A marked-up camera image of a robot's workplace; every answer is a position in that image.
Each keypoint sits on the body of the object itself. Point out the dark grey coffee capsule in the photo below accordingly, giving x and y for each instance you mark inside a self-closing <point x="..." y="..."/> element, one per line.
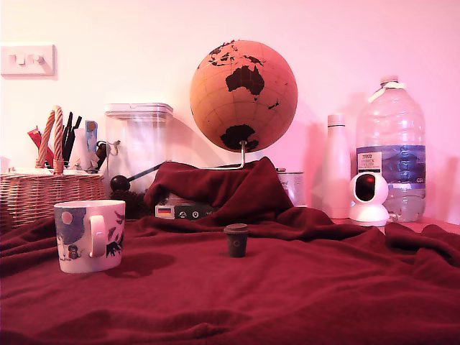
<point x="236" y="242"/>

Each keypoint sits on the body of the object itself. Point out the dark box with flag print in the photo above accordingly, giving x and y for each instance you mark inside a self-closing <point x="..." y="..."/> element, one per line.
<point x="187" y="212"/>

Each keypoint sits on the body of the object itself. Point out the cork globe on metal stand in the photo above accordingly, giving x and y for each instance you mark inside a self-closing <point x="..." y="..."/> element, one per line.
<point x="244" y="108"/>

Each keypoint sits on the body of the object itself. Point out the white metal tin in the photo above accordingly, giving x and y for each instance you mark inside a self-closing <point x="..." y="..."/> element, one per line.
<point x="294" y="188"/>

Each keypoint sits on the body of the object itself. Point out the clear plastic lidded container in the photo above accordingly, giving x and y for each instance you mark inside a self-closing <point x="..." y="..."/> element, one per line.
<point x="140" y="143"/>

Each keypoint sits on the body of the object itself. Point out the dark brown pine cone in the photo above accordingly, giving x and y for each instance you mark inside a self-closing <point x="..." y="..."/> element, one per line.
<point x="134" y="205"/>

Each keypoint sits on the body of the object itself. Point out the white insulated bottle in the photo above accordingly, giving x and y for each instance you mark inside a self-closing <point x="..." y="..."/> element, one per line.
<point x="338" y="161"/>

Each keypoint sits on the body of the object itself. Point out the black ball-ended utensil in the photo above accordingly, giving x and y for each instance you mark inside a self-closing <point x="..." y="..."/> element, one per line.
<point x="119" y="183"/>

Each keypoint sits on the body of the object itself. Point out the dark red fleece blanket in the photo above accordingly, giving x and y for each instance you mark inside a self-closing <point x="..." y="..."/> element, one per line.
<point x="251" y="287"/>

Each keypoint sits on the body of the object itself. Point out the white and blue packet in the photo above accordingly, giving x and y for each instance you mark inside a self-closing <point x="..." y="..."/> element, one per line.
<point x="91" y="134"/>

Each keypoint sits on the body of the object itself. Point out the white illustrated ceramic mug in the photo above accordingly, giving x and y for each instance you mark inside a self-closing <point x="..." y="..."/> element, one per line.
<point x="77" y="223"/>

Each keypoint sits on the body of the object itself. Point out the black kitchen utensils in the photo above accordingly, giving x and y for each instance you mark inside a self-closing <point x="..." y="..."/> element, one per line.
<point x="68" y="136"/>

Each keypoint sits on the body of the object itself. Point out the large clear water bottle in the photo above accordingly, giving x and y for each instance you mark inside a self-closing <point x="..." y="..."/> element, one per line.
<point x="391" y="125"/>

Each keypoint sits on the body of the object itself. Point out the red packet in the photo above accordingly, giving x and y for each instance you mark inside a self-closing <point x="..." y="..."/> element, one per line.
<point x="36" y="138"/>

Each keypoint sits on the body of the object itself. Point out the small white round camera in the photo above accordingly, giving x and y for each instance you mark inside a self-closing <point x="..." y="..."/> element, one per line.
<point x="370" y="212"/>

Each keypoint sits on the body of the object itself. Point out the white wall light switch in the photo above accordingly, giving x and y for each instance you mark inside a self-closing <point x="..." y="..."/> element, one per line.
<point x="28" y="61"/>

